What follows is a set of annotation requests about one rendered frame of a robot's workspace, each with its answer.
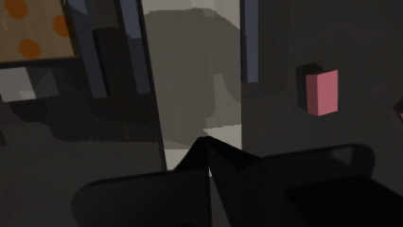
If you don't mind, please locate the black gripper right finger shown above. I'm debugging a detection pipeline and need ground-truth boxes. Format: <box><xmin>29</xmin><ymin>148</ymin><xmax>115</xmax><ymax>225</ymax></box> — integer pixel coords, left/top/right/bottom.
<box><xmin>204</xmin><ymin>136</ymin><xmax>376</xmax><ymax>227</ymax></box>

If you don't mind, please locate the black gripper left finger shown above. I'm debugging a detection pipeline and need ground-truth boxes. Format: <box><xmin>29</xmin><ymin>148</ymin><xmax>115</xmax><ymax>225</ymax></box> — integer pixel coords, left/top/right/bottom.
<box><xmin>72</xmin><ymin>137</ymin><xmax>213</xmax><ymax>227</ymax></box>

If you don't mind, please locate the tan strip with orange dots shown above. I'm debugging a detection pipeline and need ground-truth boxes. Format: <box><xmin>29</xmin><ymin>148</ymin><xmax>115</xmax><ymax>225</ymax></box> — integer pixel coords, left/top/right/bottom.
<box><xmin>0</xmin><ymin>0</ymin><xmax>80</xmax><ymax>62</ymax></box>

